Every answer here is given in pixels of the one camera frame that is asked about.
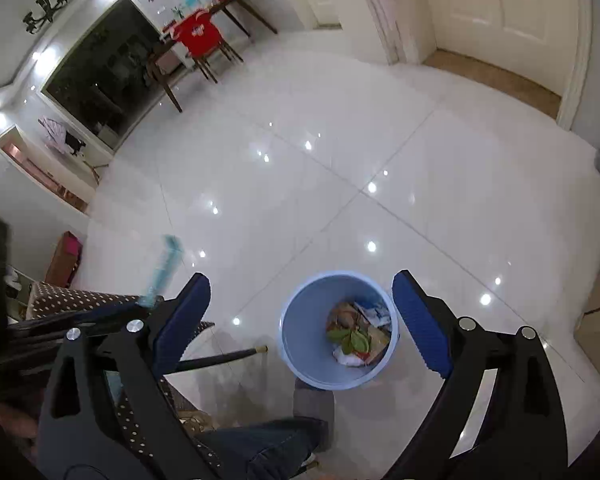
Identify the light blue trash bin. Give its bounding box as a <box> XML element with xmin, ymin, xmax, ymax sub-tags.
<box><xmin>279</xmin><ymin>271</ymin><xmax>399</xmax><ymax>391</ymax></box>

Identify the red storage bench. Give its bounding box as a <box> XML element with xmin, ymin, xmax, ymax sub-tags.
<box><xmin>44</xmin><ymin>231</ymin><xmax>83</xmax><ymax>288</ymax></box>

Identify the dark wooden dining table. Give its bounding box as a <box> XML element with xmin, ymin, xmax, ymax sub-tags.
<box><xmin>146</xmin><ymin>0</ymin><xmax>278</xmax><ymax>113</ymax></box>

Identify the red covered wooden chair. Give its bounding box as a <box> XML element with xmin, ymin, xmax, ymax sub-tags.
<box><xmin>171</xmin><ymin>9</ymin><xmax>244</xmax><ymax>82</ymax></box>

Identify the cream panel door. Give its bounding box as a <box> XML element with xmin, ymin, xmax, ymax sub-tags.
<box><xmin>426</xmin><ymin>0</ymin><xmax>593</xmax><ymax>124</ymax></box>

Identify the brown dotted tablecloth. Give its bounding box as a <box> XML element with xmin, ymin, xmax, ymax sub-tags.
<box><xmin>26</xmin><ymin>282</ymin><xmax>196</xmax><ymax>457</ymax></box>

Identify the dark glass doorway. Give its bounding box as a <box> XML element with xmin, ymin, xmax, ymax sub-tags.
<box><xmin>44</xmin><ymin>0</ymin><xmax>159</xmax><ymax>150</ymax></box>

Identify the person's jeans leg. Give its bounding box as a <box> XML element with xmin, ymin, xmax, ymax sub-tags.
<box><xmin>196</xmin><ymin>417</ymin><xmax>329</xmax><ymax>479</ymax></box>

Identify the black table leg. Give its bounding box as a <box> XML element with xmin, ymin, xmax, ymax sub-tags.
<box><xmin>169</xmin><ymin>346</ymin><xmax>268</xmax><ymax>375</ymax></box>

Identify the teal snack wrapper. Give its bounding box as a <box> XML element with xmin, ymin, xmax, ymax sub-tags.
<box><xmin>137</xmin><ymin>235</ymin><xmax>182</xmax><ymax>309</ymax></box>

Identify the black wall candelabra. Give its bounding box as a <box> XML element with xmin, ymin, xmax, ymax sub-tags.
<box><xmin>22</xmin><ymin>0</ymin><xmax>69</xmax><ymax>35</ymax></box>

